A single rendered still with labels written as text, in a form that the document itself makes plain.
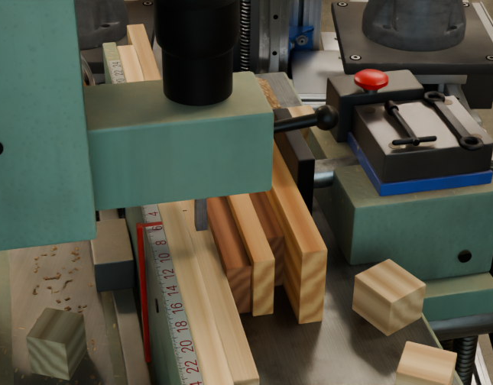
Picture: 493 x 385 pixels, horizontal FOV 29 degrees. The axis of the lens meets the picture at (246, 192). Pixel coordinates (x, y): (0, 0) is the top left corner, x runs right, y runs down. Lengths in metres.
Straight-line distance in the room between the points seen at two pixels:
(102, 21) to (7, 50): 0.80
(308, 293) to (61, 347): 0.23
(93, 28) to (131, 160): 0.70
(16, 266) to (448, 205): 0.44
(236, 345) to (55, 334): 0.22
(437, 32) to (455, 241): 0.59
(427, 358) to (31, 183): 0.29
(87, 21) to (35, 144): 0.75
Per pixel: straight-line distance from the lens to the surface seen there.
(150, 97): 0.71
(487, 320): 0.92
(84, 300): 0.95
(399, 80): 0.88
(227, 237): 0.77
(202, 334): 0.67
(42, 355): 0.86
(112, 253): 0.92
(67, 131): 0.63
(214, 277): 0.74
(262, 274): 0.74
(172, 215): 0.79
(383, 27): 1.40
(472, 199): 0.83
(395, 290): 0.75
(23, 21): 0.60
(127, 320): 0.90
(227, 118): 0.68
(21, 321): 0.93
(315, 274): 0.73
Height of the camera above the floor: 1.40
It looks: 34 degrees down
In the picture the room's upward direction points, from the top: 1 degrees clockwise
